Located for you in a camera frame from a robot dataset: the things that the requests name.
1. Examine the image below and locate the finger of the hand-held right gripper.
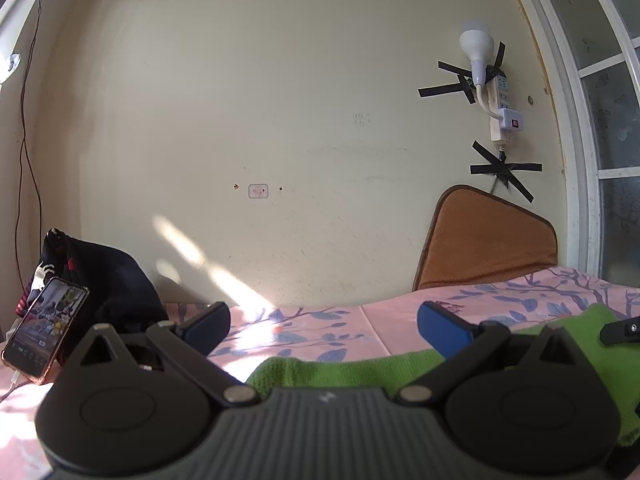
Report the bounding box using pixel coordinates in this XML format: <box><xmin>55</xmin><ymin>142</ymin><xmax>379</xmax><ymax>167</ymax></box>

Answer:
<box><xmin>600</xmin><ymin>316</ymin><xmax>640</xmax><ymax>346</ymax></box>

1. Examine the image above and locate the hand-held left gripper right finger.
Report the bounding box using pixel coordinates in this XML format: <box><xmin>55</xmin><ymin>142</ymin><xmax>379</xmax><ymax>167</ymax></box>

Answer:
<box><xmin>397</xmin><ymin>301</ymin><xmax>596</xmax><ymax>405</ymax></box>

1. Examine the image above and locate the pink tree-print bedsheet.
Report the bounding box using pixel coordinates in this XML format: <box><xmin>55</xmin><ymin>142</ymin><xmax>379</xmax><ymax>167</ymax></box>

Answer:
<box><xmin>0</xmin><ymin>266</ymin><xmax>640</xmax><ymax>480</ymax></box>

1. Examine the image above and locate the white charging cable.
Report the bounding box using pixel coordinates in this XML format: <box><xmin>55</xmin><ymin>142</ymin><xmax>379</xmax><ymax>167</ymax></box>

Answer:
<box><xmin>0</xmin><ymin>370</ymin><xmax>26</xmax><ymax>403</ymax></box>

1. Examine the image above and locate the white power strip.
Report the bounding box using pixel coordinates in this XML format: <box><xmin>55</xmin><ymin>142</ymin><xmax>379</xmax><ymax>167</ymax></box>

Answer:
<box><xmin>487</xmin><ymin>72</ymin><xmax>512</xmax><ymax>143</ymax></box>

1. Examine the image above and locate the thin dark wall cable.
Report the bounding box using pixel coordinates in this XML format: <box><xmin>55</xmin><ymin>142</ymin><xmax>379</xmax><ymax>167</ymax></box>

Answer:
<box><xmin>14</xmin><ymin>0</ymin><xmax>58</xmax><ymax>241</ymax></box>

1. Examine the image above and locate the black knit garment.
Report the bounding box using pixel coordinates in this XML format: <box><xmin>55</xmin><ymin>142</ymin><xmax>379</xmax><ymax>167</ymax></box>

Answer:
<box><xmin>15</xmin><ymin>228</ymin><xmax>170</xmax><ymax>366</ymax></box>

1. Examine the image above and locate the black tape cross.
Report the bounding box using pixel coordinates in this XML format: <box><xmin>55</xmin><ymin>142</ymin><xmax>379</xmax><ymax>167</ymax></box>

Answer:
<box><xmin>470</xmin><ymin>141</ymin><xmax>543</xmax><ymax>204</ymax></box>
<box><xmin>418</xmin><ymin>40</ymin><xmax>507</xmax><ymax>106</ymax></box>

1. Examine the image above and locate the smartphone in clear case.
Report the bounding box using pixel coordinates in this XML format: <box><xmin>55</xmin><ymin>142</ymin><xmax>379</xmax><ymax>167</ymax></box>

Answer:
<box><xmin>1</xmin><ymin>276</ymin><xmax>91</xmax><ymax>386</ymax></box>

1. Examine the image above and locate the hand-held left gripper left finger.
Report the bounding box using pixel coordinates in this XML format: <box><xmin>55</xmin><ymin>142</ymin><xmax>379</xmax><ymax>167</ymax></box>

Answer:
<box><xmin>69</xmin><ymin>301</ymin><xmax>261</xmax><ymax>406</ymax></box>

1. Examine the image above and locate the white bulb lamp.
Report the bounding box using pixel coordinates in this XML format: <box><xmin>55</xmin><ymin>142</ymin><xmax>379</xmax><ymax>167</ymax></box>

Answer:
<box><xmin>459</xmin><ymin>20</ymin><xmax>526</xmax><ymax>132</ymax></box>

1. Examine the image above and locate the brown cushion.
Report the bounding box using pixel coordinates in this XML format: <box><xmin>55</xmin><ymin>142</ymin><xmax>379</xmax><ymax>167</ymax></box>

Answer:
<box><xmin>412</xmin><ymin>185</ymin><xmax>558</xmax><ymax>292</ymax></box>

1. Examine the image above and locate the striped green knit sweater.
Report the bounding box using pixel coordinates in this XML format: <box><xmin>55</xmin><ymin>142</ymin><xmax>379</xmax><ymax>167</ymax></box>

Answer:
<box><xmin>247</xmin><ymin>304</ymin><xmax>640</xmax><ymax>448</ymax></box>

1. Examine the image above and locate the white window frame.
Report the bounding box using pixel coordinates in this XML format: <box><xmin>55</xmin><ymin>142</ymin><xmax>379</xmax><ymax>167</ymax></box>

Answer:
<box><xmin>500</xmin><ymin>0</ymin><xmax>640</xmax><ymax>288</ymax></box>

